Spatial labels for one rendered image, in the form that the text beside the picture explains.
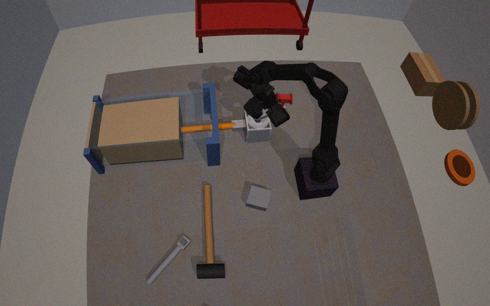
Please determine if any grey metal rod with square end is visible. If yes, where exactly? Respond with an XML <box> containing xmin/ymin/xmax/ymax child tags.
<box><xmin>146</xmin><ymin>236</ymin><xmax>191</xmax><ymax>285</ymax></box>

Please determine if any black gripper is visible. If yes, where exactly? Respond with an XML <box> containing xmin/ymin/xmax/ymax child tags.
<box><xmin>257</xmin><ymin>91</ymin><xmax>290</xmax><ymax>127</ymax></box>

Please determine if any wooden-handled black mallet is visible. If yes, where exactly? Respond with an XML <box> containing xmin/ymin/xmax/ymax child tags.
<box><xmin>196</xmin><ymin>185</ymin><xmax>225</xmax><ymax>279</ymax></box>

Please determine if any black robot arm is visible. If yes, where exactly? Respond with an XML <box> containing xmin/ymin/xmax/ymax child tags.
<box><xmin>233</xmin><ymin>61</ymin><xmax>348</xmax><ymax>185</ymax></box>

